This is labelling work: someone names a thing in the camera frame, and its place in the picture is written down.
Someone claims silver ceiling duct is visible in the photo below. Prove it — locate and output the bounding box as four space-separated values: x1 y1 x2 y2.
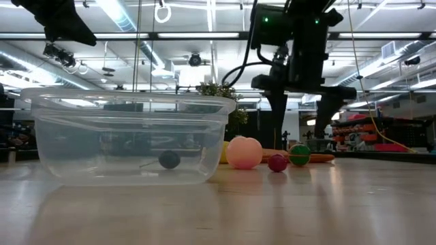
95 0 168 69
335 39 436 88

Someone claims clear plastic tupperware container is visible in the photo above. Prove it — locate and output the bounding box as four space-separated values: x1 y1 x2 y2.
20 87 236 187

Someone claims overhead LED light bar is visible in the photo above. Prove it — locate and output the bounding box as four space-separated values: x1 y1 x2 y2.
0 31 436 41

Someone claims white looped hanging cable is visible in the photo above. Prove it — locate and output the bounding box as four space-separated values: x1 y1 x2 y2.
153 0 172 25

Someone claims small red toy cherry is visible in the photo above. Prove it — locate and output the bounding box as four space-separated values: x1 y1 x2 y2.
267 153 288 173

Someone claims dark toy grape with stem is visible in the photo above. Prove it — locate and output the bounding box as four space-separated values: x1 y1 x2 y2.
138 150 181 170

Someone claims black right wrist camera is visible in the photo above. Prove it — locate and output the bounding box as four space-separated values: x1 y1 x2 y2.
251 3 294 50

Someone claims round black overhead camera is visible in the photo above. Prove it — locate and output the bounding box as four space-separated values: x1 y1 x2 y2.
188 52 203 67

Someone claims yellow hanging cable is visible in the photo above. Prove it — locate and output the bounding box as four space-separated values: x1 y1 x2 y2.
346 0 419 154

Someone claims red storage shelf rack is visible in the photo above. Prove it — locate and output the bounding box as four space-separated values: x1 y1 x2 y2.
330 113 426 154

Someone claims yellow toy lemon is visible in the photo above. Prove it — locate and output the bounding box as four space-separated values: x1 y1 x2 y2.
217 140 231 165

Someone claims black room divider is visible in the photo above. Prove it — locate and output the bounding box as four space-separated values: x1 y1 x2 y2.
234 110 283 150

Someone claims orange toy carrot green top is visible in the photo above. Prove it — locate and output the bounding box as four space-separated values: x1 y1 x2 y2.
287 143 312 167

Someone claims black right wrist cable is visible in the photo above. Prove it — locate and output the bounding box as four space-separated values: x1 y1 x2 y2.
221 0 273 88

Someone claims artificial green shrub plant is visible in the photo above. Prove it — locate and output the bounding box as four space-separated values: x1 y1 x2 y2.
196 81 249 133

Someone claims peach toy fruit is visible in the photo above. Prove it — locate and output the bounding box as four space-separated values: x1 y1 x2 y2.
225 135 264 170

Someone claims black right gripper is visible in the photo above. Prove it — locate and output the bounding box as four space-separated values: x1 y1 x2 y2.
251 27 358 150

